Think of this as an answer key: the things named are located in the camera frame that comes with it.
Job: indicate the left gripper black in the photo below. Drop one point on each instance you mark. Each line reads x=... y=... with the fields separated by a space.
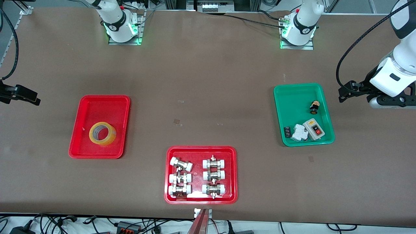
x=366 y=85

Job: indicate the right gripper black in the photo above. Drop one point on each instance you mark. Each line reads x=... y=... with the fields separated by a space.
x=7 y=92

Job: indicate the yellow packing tape roll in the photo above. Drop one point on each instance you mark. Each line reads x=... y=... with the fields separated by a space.
x=112 y=136

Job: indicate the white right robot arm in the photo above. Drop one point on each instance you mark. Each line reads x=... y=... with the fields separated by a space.
x=113 y=16

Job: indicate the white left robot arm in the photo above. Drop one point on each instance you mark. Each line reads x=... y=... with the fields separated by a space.
x=390 y=78

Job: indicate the green plastic tray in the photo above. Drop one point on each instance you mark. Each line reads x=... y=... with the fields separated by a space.
x=295 y=104

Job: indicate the empty red plastic tray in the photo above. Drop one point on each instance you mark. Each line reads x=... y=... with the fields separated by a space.
x=99 y=107

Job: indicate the clear tape scrap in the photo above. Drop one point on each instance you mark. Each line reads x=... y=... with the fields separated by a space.
x=177 y=122

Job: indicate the red tray holding valves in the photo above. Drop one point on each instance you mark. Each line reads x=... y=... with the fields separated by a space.
x=197 y=175

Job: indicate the black round push button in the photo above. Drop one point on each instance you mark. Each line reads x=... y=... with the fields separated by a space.
x=314 y=108

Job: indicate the white circuit breaker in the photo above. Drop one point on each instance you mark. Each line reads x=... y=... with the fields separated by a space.
x=299 y=132

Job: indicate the small black electronic module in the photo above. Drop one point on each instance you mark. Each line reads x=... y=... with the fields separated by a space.
x=287 y=132

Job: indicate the black power adapter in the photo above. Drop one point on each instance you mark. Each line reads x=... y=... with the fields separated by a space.
x=21 y=230

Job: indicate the metal valve with white caps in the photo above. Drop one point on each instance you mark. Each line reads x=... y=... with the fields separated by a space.
x=180 y=178
x=214 y=175
x=213 y=189
x=214 y=163
x=181 y=164
x=179 y=190

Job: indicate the white power strip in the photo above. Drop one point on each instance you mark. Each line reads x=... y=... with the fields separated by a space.
x=214 y=7

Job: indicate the grey and orange connector box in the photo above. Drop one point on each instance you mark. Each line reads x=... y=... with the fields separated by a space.
x=128 y=227

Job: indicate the red aluminium profile bar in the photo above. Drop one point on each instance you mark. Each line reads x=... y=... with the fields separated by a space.
x=199 y=224

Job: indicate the grey switch box red button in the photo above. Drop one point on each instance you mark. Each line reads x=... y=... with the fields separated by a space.
x=314 y=129

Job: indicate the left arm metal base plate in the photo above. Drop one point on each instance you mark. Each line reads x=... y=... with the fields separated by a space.
x=297 y=47

